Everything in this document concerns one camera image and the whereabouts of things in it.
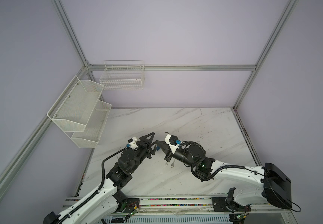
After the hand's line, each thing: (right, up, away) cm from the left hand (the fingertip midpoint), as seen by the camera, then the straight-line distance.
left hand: (156, 136), depth 69 cm
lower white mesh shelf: (-53, -5, +34) cm, 63 cm away
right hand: (0, -2, -4) cm, 5 cm away
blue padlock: (+1, -4, -6) cm, 8 cm away
